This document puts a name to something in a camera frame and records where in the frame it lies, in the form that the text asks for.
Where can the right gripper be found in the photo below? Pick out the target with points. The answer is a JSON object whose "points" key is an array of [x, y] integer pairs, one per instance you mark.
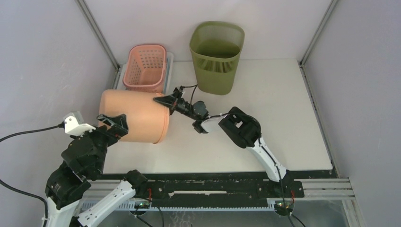
{"points": [[170, 100]]}

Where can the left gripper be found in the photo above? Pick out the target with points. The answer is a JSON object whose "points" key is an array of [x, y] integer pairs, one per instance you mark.
{"points": [[119, 123]]}

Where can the orange plastic bucket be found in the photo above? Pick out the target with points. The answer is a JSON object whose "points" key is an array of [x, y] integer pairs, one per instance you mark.
{"points": [[147, 120]]}

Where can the pink perforated basket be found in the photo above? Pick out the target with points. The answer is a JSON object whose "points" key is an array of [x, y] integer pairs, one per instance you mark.
{"points": [[146, 68]]}

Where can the green plastic waste bin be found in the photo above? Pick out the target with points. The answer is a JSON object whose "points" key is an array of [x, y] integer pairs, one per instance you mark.
{"points": [[216, 47]]}

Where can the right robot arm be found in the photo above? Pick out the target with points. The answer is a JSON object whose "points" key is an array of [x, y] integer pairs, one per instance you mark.
{"points": [[244, 130]]}

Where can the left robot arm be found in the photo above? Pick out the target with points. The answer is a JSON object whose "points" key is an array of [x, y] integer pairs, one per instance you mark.
{"points": [[65, 189]]}

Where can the white plastic basket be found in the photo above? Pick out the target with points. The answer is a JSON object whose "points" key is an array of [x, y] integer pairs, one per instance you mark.
{"points": [[118, 84]]}

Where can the blue perforated basket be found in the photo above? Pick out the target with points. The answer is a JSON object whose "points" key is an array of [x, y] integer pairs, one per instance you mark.
{"points": [[165, 88]]}

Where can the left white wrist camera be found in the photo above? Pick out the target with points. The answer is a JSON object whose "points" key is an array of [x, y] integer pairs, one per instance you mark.
{"points": [[74, 124]]}

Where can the black mounting base rail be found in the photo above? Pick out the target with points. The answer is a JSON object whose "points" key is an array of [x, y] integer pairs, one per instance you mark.
{"points": [[226, 189]]}

